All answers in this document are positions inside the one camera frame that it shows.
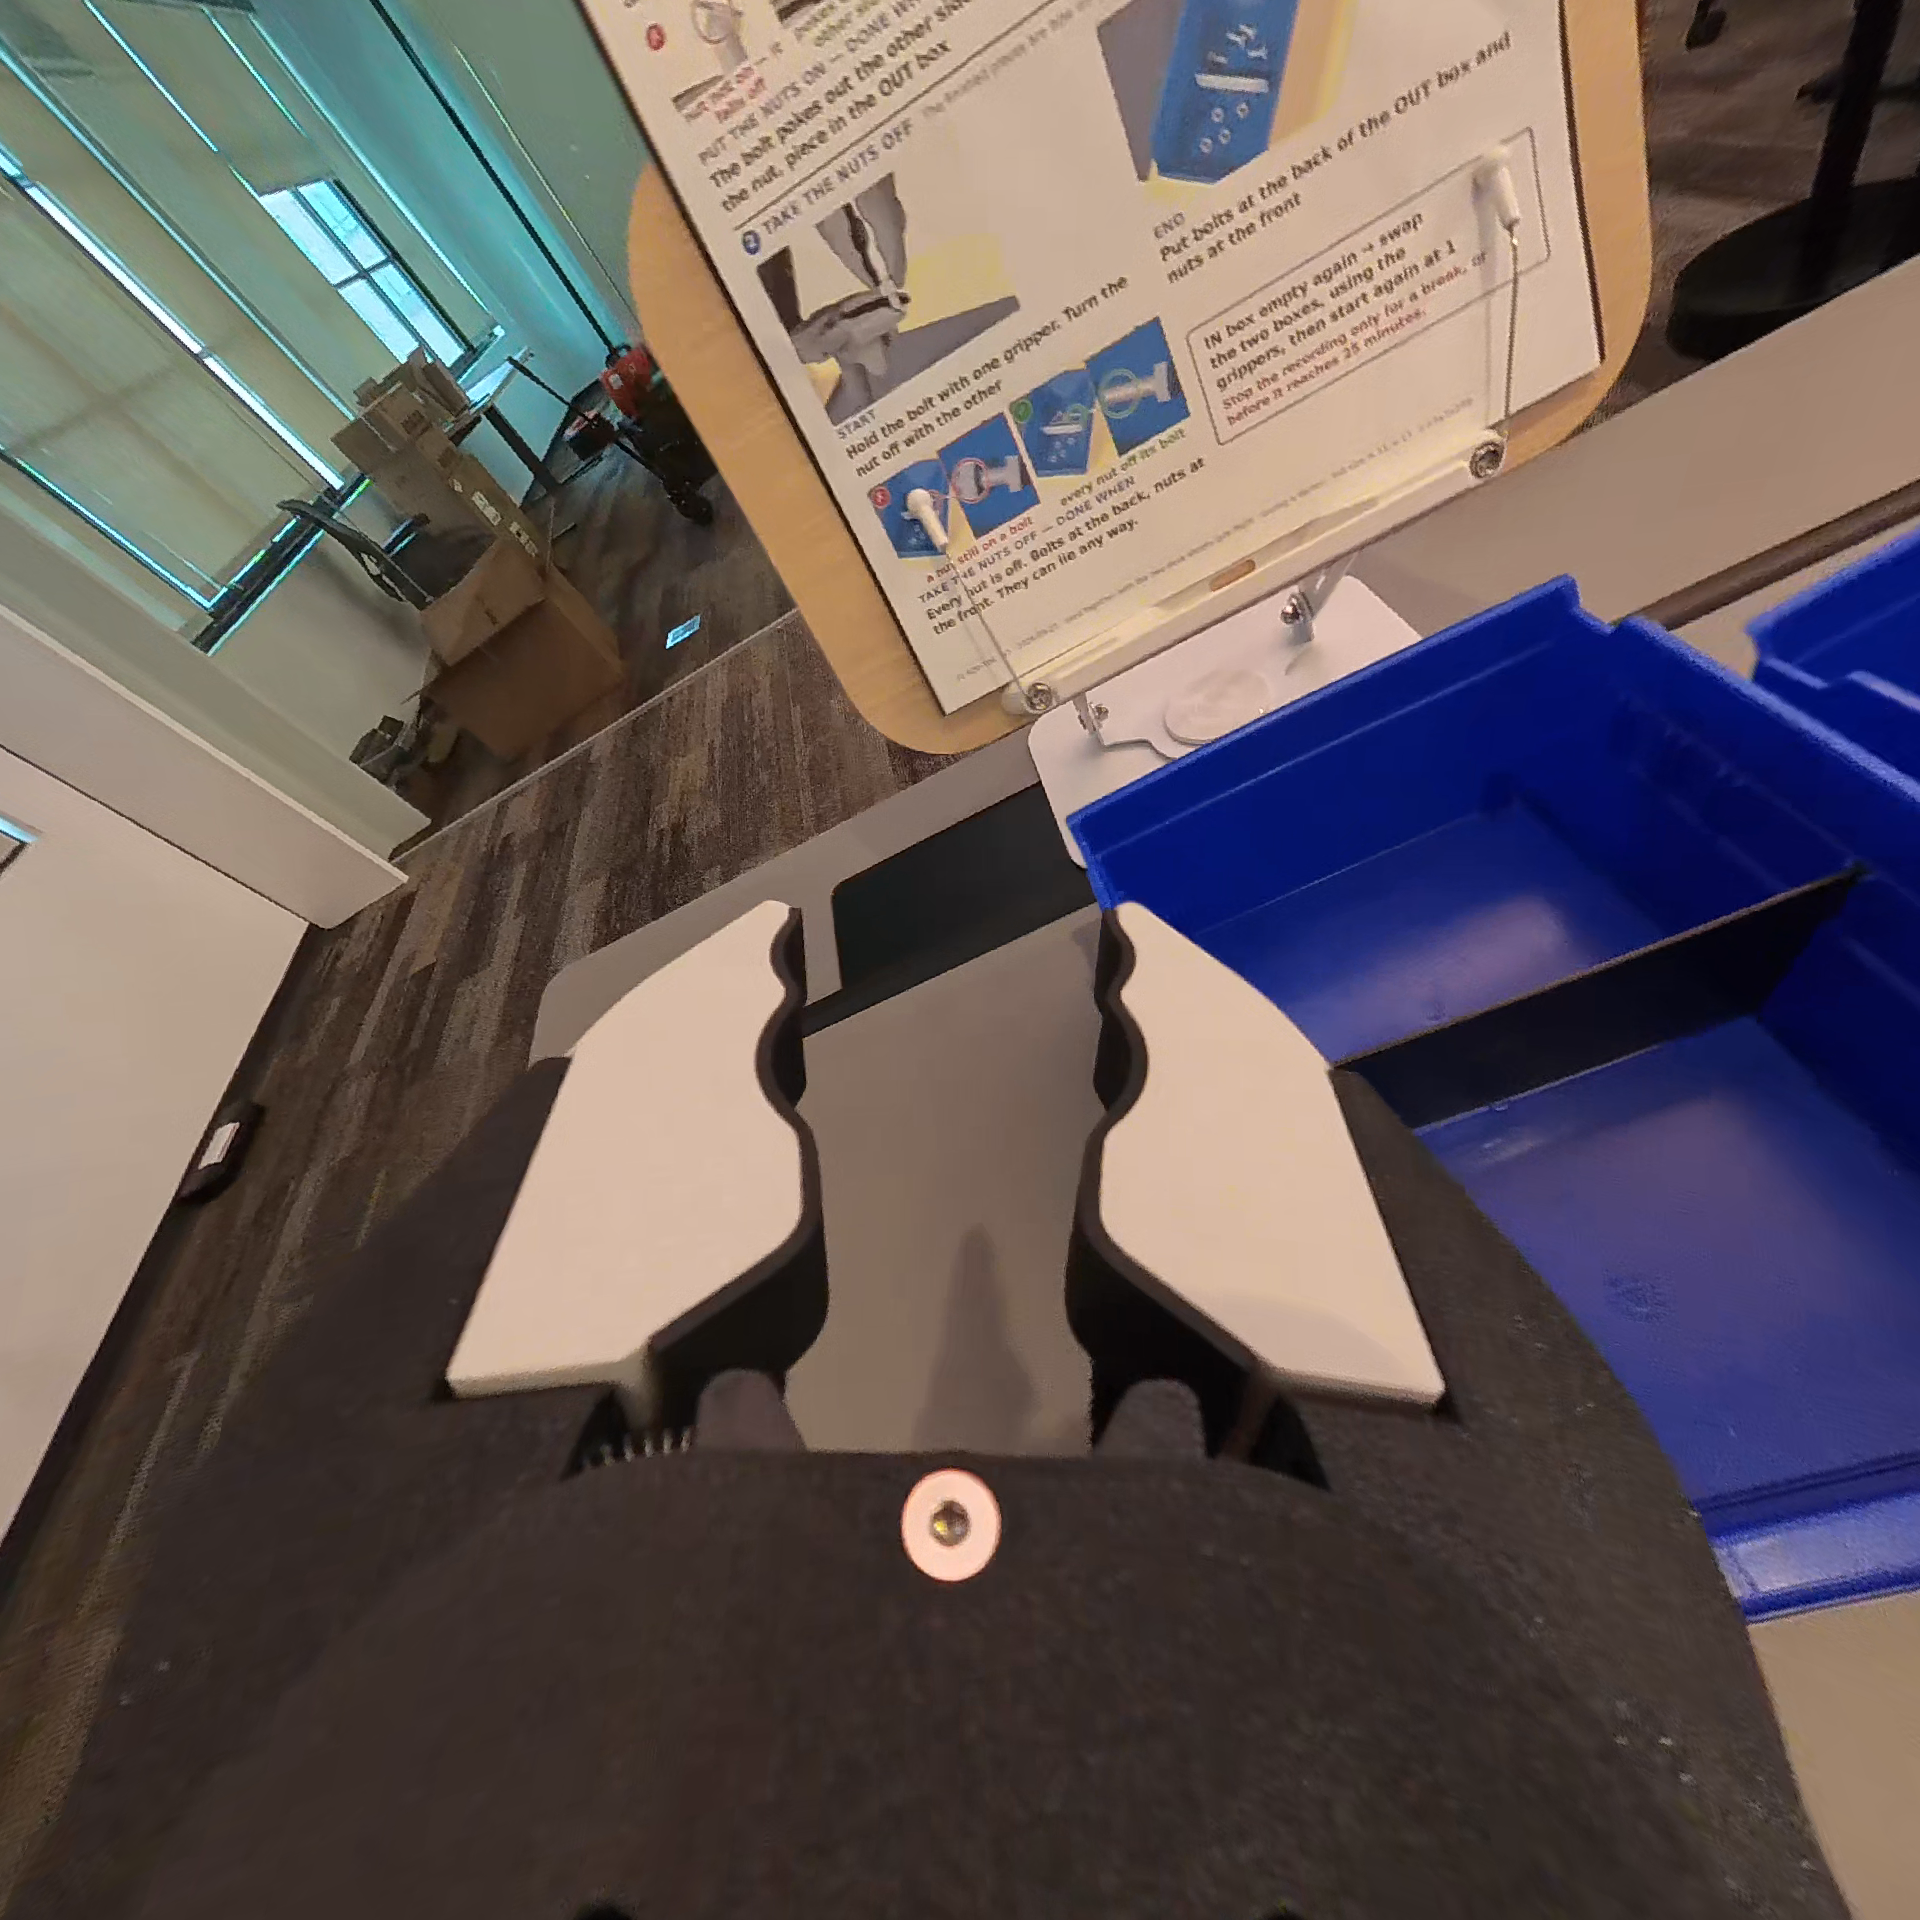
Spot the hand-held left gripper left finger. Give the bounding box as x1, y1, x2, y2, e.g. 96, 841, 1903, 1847
443, 899, 829, 1402

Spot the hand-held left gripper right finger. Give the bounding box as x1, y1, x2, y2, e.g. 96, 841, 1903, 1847
1070, 899, 1449, 1450

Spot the blue plastic bin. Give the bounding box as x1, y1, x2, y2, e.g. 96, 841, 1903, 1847
1746, 525, 1920, 781
1067, 577, 1920, 1622

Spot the black bin divider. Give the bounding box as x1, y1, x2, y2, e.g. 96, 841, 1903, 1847
1335, 867, 1869, 1070

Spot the black desk mat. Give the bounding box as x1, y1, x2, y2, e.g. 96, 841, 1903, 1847
827, 817, 1104, 1001

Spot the small black floor device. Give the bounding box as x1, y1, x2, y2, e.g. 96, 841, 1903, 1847
176, 1101, 269, 1205

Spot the dark floor clutter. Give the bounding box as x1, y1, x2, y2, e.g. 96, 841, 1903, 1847
350, 713, 452, 785

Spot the large brown cardboard box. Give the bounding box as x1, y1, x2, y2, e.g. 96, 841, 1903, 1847
416, 534, 626, 769

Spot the black office chair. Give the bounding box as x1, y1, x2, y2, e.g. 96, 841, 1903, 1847
278, 497, 483, 609

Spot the black wheeled cart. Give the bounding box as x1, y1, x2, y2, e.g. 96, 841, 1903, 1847
504, 347, 718, 525

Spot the printed cardboard box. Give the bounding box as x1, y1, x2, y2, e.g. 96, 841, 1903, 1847
332, 352, 549, 563

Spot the wooden document stand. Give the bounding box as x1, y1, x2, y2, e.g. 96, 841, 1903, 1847
626, 0, 1656, 872

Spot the printed paper sheet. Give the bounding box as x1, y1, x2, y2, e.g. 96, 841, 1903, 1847
577, 0, 1604, 717

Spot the black pole floor stand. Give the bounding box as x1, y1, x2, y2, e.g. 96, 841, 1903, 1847
1669, 0, 1920, 362

